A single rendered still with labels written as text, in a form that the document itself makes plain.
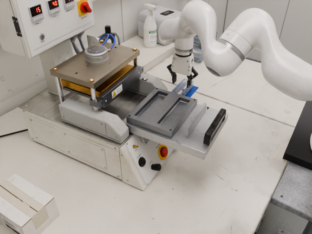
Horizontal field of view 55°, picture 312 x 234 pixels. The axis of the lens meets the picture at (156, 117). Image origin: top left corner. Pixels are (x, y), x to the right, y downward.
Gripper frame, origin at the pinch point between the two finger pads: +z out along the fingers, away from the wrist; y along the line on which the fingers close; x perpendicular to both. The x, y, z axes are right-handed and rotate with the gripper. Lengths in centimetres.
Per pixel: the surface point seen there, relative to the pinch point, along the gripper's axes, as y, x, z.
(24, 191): 13, 84, -1
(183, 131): -24, 49, -14
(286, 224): -68, -11, 83
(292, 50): -32, -190, 53
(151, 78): -0.6, 29.9, -17.2
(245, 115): -33.2, 0.1, 7.8
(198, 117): -26, 43, -17
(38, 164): 26, 69, 8
